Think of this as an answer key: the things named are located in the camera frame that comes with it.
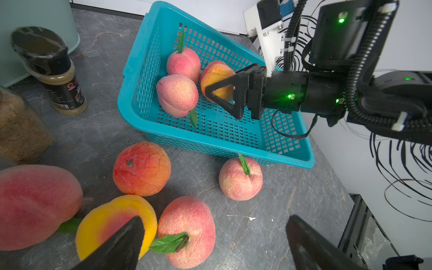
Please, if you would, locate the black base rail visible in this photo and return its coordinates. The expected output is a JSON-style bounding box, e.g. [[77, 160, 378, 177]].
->
[[338, 194, 431, 270]]

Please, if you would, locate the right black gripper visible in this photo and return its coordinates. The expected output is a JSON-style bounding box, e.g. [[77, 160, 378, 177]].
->
[[205, 63, 344, 127]]

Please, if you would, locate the mint green toaster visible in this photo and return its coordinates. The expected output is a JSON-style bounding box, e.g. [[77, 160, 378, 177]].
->
[[1, 1, 80, 87]]

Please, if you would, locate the teal plastic basket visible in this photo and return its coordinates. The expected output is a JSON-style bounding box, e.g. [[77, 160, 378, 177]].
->
[[117, 0, 316, 169]]

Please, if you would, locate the silver lid spice jar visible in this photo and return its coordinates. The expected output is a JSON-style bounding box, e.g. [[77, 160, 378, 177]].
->
[[1, 87, 54, 165]]

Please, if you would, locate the black lid spice bottle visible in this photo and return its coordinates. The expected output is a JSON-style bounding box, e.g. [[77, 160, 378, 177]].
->
[[10, 26, 87, 115]]

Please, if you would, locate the orange red wrinkled peach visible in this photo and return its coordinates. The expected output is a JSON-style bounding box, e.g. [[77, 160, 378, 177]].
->
[[112, 142, 172, 197]]

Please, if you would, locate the orange yellow peach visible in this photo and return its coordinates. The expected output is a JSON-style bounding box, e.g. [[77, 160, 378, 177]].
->
[[200, 61, 236, 104]]

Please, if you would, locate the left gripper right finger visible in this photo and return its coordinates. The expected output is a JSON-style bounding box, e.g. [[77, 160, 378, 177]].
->
[[286, 215, 363, 270]]

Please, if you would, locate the yellow peach red spot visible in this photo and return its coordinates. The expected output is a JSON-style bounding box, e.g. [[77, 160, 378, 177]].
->
[[75, 195, 158, 261]]

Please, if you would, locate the pink peach with leaf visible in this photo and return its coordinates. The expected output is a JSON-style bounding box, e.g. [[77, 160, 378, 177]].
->
[[150, 196, 216, 270]]

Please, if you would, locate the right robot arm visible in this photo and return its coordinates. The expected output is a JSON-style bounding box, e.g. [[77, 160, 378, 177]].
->
[[204, 1, 432, 145]]

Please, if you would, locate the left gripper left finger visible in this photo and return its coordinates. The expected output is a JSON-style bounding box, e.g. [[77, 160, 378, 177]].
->
[[74, 216, 145, 270]]

